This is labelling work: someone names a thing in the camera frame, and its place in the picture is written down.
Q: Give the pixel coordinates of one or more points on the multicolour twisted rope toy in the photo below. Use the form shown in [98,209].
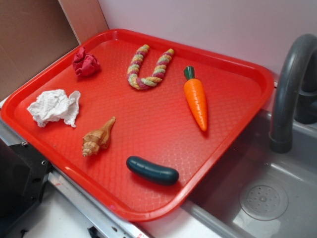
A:
[146,83]

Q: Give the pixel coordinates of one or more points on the black metal bracket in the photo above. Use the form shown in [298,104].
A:
[23,174]

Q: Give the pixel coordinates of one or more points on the brown spiral seashell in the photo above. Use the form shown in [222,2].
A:
[97,139]

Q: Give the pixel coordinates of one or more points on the grey toy faucet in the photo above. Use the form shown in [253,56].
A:
[296,93]

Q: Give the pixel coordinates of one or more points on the crumpled white paper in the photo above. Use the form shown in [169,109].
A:
[55,105]

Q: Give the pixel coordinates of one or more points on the orange plastic carrot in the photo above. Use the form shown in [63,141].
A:
[196,98]

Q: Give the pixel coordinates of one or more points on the silver aluminium rail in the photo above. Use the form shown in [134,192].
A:
[107,224]

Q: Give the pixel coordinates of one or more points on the brown cardboard panel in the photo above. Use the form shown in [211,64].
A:
[35,33]

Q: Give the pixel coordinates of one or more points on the red plastic tray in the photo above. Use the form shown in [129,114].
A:
[156,124]

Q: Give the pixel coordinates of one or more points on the crumpled red paper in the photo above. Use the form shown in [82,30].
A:
[85,64]

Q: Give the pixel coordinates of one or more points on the dark green plastic pickle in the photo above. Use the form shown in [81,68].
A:
[152,172]

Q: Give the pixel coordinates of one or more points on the grey plastic sink basin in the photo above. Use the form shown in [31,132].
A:
[252,192]

